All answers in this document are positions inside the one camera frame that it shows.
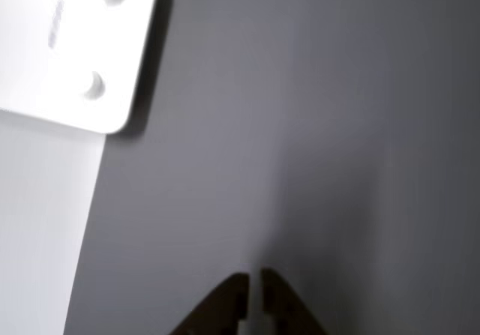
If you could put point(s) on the dark grey table mat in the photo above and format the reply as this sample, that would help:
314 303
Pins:
300 125

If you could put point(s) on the white control device with knobs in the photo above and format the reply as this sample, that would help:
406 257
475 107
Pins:
56 61

